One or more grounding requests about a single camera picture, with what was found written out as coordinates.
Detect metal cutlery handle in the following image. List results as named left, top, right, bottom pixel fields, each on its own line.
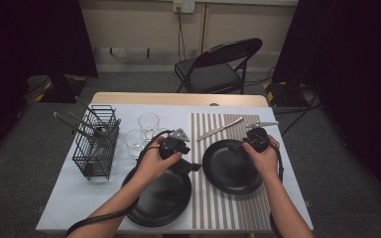
left=74, top=95, right=108, bottom=130
left=67, top=111, right=105, bottom=135
left=53, top=111, right=95, bottom=140

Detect dark curtain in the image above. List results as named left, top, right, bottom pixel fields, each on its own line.
left=272, top=0, right=381, bottom=207
left=0, top=0, right=99, bottom=167

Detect left hand-held gripper cable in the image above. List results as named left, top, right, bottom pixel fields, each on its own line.
left=64, top=129, right=175, bottom=237

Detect dark cutlery piece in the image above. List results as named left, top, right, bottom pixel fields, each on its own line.
left=90, top=118, right=122, bottom=160

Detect silver table knife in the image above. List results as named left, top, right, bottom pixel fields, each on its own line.
left=196, top=116, right=245, bottom=143

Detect black floor cable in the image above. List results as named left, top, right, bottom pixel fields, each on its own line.
left=272, top=95, right=325, bottom=137

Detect striped brown white placemat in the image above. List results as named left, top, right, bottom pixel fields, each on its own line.
left=190, top=112, right=277, bottom=230

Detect white table cover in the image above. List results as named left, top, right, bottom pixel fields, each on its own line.
left=35, top=102, right=315, bottom=232

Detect person's left hand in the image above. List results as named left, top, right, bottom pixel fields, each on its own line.
left=135, top=136, right=184, bottom=187

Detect black stand base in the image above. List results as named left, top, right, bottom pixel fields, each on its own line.
left=263, top=80, right=312, bottom=108
left=34, top=73, right=88, bottom=104

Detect black plate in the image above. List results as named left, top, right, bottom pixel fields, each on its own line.
left=201, top=139, right=266, bottom=196
left=121, top=165, right=192, bottom=228

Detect hand-held gripper cable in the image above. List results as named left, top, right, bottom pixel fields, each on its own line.
left=266, top=136, right=286, bottom=238
left=64, top=129, right=175, bottom=237

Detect white wall outlet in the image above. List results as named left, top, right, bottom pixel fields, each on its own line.
left=173, top=0, right=196, bottom=14

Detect black wire cutlery rack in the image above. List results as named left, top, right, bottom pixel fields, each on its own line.
left=71, top=104, right=122, bottom=181

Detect person's right hand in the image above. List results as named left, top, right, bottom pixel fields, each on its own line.
left=242, top=135, right=281, bottom=181

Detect black folding chair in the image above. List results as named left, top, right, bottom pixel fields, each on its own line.
left=174, top=37, right=264, bottom=96

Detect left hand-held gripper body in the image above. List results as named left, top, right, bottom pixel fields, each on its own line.
left=159, top=128, right=191, bottom=163

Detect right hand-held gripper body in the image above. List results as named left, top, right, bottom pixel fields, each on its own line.
left=244, top=121, right=280, bottom=154

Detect right hand-held gripper cable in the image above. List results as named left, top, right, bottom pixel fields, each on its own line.
left=266, top=136, right=286, bottom=238

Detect black wall cable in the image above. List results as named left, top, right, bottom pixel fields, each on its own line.
left=177, top=6, right=188, bottom=62

